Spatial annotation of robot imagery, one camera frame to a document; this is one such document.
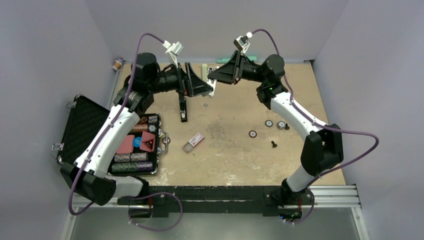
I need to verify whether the black poker chip case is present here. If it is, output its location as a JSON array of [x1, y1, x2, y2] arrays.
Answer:
[[52, 94, 170, 176]]

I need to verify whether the green staple case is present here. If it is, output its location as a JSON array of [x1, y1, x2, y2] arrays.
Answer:
[[201, 64, 217, 98]]

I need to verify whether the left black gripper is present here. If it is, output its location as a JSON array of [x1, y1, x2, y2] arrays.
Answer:
[[147, 62, 213, 98]]

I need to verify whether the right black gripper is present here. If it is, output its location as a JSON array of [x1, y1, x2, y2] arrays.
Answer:
[[208, 50, 268, 86]]

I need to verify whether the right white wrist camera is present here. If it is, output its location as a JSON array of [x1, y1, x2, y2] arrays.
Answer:
[[233, 32, 253, 55]]

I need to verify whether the green microphone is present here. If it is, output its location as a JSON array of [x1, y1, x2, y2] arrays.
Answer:
[[215, 55, 258, 65]]

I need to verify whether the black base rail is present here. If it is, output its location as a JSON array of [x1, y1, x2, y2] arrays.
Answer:
[[117, 185, 314, 218]]

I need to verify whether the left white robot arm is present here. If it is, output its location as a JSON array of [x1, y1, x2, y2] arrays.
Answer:
[[60, 52, 215, 206]]

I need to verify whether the small staple box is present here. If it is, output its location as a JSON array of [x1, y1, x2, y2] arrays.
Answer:
[[182, 132, 205, 154]]

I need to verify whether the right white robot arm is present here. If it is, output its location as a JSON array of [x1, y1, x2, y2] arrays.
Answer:
[[208, 50, 344, 204]]

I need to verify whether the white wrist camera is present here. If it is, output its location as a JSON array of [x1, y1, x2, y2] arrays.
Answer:
[[233, 32, 253, 55], [162, 40, 184, 67]]

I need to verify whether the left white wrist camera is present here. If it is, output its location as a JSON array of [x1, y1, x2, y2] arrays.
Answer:
[[162, 40, 184, 67]]

